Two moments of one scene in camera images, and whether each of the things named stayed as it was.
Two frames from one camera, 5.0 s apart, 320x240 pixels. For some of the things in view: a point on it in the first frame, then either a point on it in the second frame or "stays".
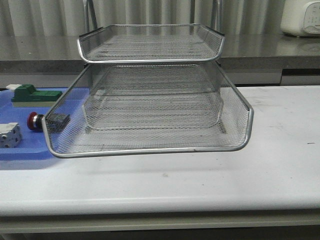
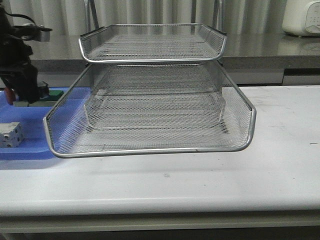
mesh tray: [108, 108] stays
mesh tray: [150, 42] stays
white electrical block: [10, 135] stays
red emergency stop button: [56, 123] to [9, 95]
